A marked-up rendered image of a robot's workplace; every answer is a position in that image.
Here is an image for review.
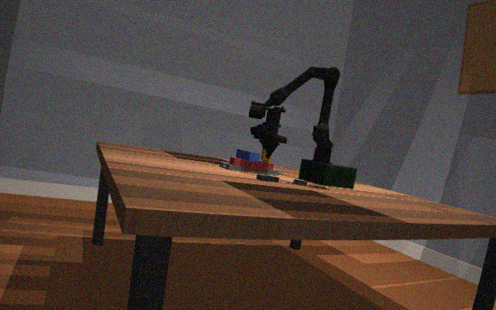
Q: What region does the blue rectangular plate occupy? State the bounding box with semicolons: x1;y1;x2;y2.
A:
236;149;260;162

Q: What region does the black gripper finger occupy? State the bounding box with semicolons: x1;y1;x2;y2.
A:
259;140;267;150
265;141;280;158

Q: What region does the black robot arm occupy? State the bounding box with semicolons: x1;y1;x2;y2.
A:
249;66;340;164

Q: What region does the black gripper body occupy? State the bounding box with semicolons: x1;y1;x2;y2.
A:
254;120;287;144

